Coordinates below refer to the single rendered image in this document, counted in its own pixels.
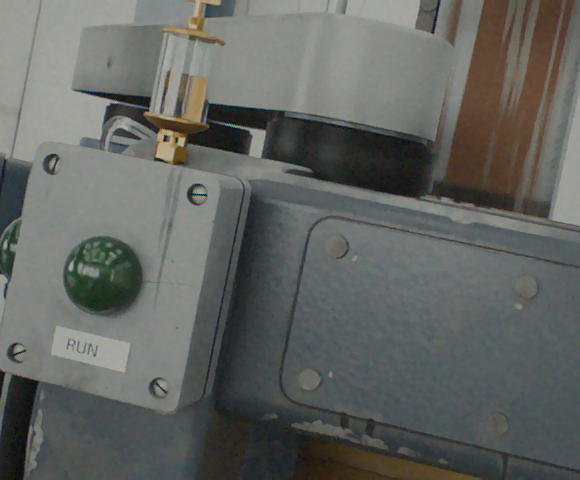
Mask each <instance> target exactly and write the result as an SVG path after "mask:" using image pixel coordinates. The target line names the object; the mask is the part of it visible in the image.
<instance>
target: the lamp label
mask: <svg viewBox="0 0 580 480"><path fill-rule="evenodd" d="M129 349H130V344H129V343H124V341H120V340H116V339H111V338H107V337H103V336H98V335H94V334H90V333H86V332H82V331H76V330H72V329H68V328H64V327H60V326H56V332H55V337H54V342H53V348H52V353H51V355H55V356H60V357H64V358H68V359H72V360H76V361H81V362H85V363H89V364H93V365H97V366H101V367H106V368H110V369H115V370H119V371H123V372H125V370H126V364H127V359H128V354H129Z"/></svg>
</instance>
